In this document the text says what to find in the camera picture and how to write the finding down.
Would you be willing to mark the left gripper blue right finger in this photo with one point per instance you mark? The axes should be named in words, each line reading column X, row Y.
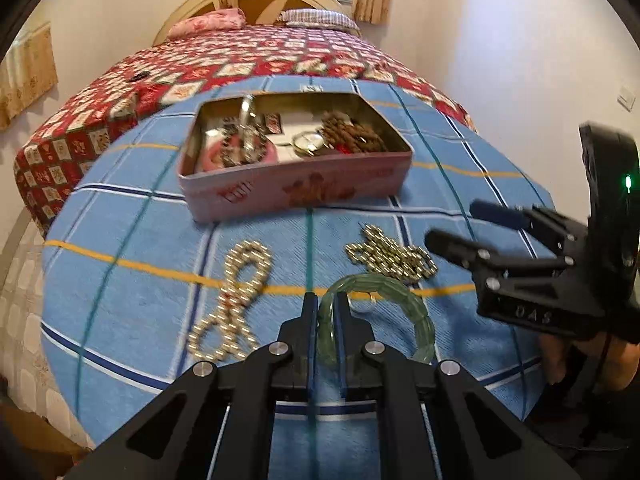
column 357, row 375

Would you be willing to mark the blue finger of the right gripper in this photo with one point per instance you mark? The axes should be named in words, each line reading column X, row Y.
column 510, row 218
column 459, row 251

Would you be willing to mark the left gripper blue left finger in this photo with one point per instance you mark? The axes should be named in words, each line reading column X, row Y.
column 300, row 334

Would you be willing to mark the green jade bangle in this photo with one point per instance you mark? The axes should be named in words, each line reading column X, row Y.
column 395, row 312

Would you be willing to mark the red string coin charm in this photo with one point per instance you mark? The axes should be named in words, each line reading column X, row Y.
column 343, row 149

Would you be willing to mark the small wooden bead mala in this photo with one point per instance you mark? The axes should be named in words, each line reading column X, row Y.
column 339, row 128

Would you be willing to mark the gold face wristwatch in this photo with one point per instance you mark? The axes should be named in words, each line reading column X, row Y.
column 309, row 143

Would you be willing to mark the pink jade bangle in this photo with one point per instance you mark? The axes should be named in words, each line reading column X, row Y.
column 214, row 157

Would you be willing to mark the person's right hand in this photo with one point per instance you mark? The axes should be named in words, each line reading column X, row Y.
column 621, row 359

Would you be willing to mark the blue plaid tablecloth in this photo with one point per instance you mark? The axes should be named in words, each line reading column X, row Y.
column 127, row 272

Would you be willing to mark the pink metal tin box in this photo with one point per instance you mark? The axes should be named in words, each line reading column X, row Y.
column 302, row 182

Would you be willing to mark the striped plaid pillow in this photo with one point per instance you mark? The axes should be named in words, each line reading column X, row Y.
column 321, row 19

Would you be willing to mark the cream wooden headboard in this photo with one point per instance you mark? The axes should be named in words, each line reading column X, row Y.
column 257, row 12

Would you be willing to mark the brown wooden furniture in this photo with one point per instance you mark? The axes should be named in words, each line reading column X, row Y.
column 31, row 448

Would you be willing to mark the pink floral pillow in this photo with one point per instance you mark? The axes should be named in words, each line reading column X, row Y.
column 224, row 19

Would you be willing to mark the red patterned bedspread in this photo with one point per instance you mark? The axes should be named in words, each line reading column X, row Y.
column 63, row 149

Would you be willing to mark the small black object on bed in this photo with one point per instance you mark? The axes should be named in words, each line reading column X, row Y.
column 139, row 76

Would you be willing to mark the white wall socket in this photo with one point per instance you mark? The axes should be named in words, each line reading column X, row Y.
column 626, row 98

